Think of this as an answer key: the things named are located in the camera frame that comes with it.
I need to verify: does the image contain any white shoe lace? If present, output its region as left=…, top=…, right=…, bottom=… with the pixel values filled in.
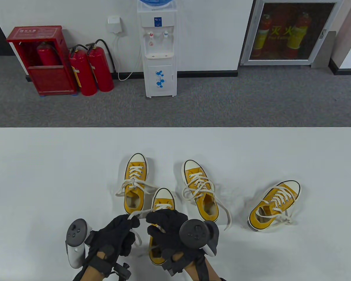
left=181, top=173, right=232, bottom=231
left=127, top=204, right=175, bottom=248
left=115, top=165, right=158, bottom=202
left=256, top=189, right=299, bottom=226

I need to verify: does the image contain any white wall box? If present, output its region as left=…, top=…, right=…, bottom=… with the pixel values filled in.
left=107, top=16, right=124, bottom=35

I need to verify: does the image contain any dark grey hand controller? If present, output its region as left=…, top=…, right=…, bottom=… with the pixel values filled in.
left=65, top=219, right=93, bottom=269
left=179, top=219, right=220, bottom=257

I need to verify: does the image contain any white water dispenser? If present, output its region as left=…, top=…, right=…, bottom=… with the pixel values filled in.
left=137, top=3, right=178, bottom=98

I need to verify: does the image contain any white power cable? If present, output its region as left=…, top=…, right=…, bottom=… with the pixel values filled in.
left=113, top=32, right=142, bottom=81

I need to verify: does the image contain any person's right forearm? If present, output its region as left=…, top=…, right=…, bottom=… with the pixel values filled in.
left=186, top=254, right=226, bottom=281

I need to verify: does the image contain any silver framed glass cabinet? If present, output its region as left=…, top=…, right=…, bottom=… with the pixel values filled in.
left=240, top=0, right=344, bottom=66

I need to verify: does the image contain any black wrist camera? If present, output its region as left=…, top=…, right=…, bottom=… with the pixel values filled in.
left=161, top=258, right=184, bottom=276
left=113, top=263, right=132, bottom=281

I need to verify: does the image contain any blue water bottle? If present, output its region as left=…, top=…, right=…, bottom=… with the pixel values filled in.
left=138, top=0, right=173, bottom=9

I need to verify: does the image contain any person's left forearm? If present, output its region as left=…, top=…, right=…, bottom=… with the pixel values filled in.
left=73, top=262, right=113, bottom=281

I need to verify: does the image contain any red yellow fire extinguisher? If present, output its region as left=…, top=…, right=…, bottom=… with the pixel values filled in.
left=253, top=13, right=272, bottom=57
left=287, top=12, right=310, bottom=57

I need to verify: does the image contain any person's right hand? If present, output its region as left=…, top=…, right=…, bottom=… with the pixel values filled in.
left=146, top=209, right=207, bottom=265

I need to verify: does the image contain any red extinguisher cabinet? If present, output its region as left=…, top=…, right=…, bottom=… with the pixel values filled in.
left=6, top=25, right=78, bottom=96

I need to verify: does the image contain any person's left hand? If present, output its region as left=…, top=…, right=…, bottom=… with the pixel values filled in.
left=82, top=215, right=141, bottom=277

